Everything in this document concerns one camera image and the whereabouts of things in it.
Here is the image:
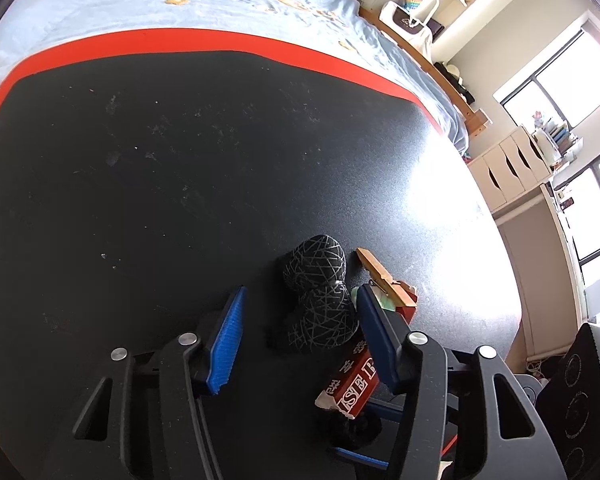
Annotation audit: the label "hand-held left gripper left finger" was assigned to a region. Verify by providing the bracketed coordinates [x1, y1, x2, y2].
[40, 285, 248, 480]

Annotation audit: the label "bed with light blue sheet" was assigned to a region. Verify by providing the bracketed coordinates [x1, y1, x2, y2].
[0, 0, 471, 156]

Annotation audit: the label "white drawer cabinet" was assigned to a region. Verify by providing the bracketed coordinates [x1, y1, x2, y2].
[466, 125, 553, 214]

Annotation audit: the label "white chair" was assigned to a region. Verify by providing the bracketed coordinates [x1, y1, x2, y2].
[379, 0, 441, 56]

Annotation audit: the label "wooden clothespin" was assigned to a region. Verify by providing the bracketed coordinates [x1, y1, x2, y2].
[355, 247, 419, 309]

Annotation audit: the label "black line-patterned cloth ball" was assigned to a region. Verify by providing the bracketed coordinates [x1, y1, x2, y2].
[266, 233, 361, 357]

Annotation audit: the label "cream hat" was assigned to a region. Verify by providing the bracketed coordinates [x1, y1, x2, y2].
[432, 61, 466, 86]

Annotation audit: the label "cables on floor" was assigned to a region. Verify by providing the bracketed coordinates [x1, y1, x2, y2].
[525, 355, 561, 381]

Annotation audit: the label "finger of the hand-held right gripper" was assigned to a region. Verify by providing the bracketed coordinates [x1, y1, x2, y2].
[366, 397, 407, 415]
[329, 412, 390, 467]

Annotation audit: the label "wooden bed frame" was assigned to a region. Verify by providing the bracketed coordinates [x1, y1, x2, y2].
[358, 6, 493, 136]

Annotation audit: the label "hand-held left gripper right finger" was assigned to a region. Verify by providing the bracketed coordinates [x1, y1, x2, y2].
[355, 284, 569, 480]

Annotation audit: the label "window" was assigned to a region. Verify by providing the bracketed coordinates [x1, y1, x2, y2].
[492, 7, 600, 321]

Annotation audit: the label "grey cabinet panel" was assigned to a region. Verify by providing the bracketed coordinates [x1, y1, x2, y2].
[495, 187, 588, 361]

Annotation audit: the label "red lettered box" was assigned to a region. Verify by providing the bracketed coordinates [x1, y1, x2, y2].
[314, 304, 419, 419]

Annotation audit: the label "row of books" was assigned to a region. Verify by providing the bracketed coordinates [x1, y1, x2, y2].
[550, 119, 583, 153]

